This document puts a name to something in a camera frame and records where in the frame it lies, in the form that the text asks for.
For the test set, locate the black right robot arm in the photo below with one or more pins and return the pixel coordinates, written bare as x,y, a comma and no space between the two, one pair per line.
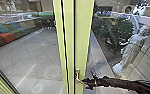
127,85

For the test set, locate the white garden statue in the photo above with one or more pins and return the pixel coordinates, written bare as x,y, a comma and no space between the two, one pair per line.
131,53

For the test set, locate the green garden shrubs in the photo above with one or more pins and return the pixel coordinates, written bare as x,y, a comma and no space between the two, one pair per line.
112,31

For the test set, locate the multicolour outdoor sofa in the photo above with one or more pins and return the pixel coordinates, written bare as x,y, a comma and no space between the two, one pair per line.
11,31

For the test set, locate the green framed glass door wall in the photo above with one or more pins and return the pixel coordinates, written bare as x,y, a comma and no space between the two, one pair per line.
82,36

